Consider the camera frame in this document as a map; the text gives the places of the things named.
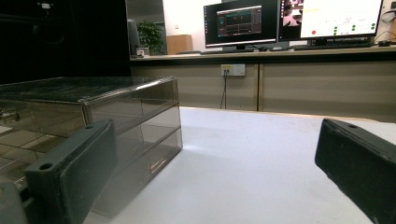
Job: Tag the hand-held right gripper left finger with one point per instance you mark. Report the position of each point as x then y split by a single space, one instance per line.
65 174

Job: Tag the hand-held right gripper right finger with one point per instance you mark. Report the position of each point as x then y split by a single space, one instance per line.
361 161

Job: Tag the clear smoky acrylic drawer cabinet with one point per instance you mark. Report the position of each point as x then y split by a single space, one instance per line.
124 118

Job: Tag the long wooden counter desk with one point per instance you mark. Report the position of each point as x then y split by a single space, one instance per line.
280 77

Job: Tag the black keyboard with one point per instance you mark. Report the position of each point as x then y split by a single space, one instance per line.
330 46

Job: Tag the black computer mouse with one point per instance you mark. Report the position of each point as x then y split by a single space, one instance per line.
384 43

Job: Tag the black curtain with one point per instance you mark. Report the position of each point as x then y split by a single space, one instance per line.
63 39

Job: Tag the bright-screen computer monitor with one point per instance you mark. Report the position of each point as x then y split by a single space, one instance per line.
333 18

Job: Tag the green potted plant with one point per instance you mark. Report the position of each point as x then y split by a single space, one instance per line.
150 35

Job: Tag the cardboard box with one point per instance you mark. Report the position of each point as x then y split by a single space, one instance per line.
179 44

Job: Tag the dark-screen computer monitor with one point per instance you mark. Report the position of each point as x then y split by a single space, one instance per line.
240 25

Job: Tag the white wall power socket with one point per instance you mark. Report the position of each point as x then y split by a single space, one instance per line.
233 69

